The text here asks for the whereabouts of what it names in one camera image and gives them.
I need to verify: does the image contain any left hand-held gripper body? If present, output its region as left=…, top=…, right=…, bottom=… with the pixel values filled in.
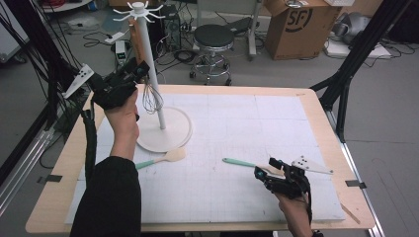
left=61, top=63, right=139, bottom=111

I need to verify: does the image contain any white device with green display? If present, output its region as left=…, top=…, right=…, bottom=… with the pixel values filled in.
left=115, top=39, right=128, bottom=67

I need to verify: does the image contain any black round stool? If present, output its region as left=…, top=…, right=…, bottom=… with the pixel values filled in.
left=189, top=24, right=236, bottom=87

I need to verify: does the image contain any wooden spatula with green handle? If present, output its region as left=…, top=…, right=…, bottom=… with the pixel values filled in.
left=222, top=157, right=285, bottom=180

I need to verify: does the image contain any white gridded foam mat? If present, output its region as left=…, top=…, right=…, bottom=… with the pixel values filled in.
left=64, top=92, right=347, bottom=225

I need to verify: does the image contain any white metal post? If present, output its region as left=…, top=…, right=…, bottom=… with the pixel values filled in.
left=248, top=0, right=265, bottom=61

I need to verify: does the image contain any grey rounded device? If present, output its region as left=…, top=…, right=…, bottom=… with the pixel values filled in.
left=331, top=12, right=372, bottom=45

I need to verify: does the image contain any person's right hand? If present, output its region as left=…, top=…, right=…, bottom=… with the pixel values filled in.
left=274, top=192, right=313, bottom=237

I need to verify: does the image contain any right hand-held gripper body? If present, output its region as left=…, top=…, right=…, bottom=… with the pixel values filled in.
left=262, top=155, right=334, bottom=200

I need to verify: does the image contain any black tape strip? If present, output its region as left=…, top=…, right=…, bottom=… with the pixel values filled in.
left=37, top=174, right=63, bottom=185
left=344, top=179, right=368, bottom=190

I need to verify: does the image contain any brown cardboard box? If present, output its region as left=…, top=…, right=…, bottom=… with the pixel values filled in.
left=263, top=0, right=344, bottom=61

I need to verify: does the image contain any right hand-held gripper black cable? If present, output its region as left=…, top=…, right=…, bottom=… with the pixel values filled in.
left=304, top=191, right=314, bottom=225

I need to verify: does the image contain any black metal stand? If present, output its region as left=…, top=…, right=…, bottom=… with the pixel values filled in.
left=2, top=0, right=101, bottom=130
left=309, top=0, right=413, bottom=144

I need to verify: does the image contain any thin wooden stick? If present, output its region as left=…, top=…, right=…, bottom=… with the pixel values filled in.
left=340, top=203, right=362, bottom=225

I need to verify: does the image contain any person's left hand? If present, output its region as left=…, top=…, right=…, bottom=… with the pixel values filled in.
left=104, top=88, right=141, bottom=160

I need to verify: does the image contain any white utensil rack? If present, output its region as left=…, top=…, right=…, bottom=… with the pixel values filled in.
left=113, top=1, right=194, bottom=154

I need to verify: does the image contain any white power strip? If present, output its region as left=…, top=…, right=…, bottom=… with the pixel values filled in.
left=104, top=31, right=126, bottom=45

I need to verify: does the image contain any left hand-held gripper black cable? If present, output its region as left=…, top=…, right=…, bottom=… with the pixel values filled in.
left=81, top=99, right=99, bottom=184

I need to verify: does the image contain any coiled black cable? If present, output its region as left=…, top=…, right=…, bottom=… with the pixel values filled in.
left=173, top=48, right=199, bottom=64

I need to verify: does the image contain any hand-held gripper black cable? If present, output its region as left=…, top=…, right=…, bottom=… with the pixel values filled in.
left=81, top=99, right=99, bottom=184
left=304, top=191, right=314, bottom=225

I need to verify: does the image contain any wooden spoon with green handle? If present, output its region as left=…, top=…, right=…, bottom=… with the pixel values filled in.
left=134, top=146, right=188, bottom=172

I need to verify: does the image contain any black computer tower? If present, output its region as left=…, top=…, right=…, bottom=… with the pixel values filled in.
left=147, top=3, right=183, bottom=55

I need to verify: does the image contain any aluminium rail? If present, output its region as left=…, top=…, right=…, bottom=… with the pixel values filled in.
left=0, top=127, right=55, bottom=215
left=323, top=110, right=387, bottom=237

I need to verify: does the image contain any wire whisk with wooden handle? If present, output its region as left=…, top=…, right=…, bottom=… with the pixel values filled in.
left=127, top=17, right=165, bottom=116

